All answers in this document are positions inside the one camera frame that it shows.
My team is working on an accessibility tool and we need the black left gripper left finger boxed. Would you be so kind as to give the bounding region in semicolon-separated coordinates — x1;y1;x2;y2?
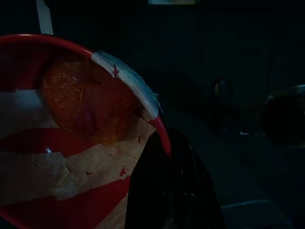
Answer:
125;130;173;229

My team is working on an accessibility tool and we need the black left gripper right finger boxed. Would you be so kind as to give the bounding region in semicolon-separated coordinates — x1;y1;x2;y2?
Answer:
166;127;226;229

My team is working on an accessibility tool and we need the orange round fruit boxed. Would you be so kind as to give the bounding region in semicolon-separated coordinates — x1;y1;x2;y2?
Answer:
42;59;142;146

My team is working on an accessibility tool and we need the white floor tape line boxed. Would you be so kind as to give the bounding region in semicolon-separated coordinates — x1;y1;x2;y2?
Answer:
35;0;54;36

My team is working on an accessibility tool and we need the steel bowl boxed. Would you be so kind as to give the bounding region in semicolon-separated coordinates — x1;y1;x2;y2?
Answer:
259;83;305;150

